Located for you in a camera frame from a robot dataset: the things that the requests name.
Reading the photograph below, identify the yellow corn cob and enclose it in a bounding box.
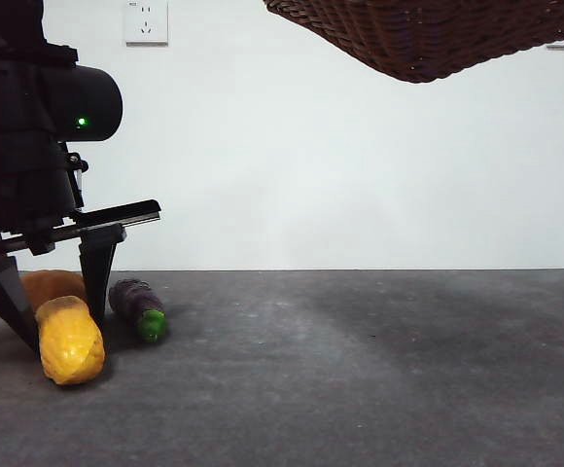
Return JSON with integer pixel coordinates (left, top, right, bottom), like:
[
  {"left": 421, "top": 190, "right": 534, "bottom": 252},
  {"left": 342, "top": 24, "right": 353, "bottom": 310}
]
[{"left": 35, "top": 295, "right": 106, "bottom": 386}]

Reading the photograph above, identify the brown wicker basket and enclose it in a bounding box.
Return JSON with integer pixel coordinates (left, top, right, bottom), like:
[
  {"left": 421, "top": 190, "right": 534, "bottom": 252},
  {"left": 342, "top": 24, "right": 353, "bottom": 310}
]
[{"left": 262, "top": 0, "right": 564, "bottom": 84}]

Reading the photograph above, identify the brown potato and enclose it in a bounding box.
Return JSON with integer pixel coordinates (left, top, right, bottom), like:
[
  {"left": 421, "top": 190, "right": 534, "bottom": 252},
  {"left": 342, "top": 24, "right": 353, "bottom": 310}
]
[{"left": 21, "top": 269, "right": 88, "bottom": 312}]

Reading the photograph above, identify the purple eggplant with green stem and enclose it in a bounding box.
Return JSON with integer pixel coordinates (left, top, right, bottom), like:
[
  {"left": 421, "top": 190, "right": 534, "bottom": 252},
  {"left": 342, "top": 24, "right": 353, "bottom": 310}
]
[{"left": 108, "top": 278, "right": 169, "bottom": 344}]

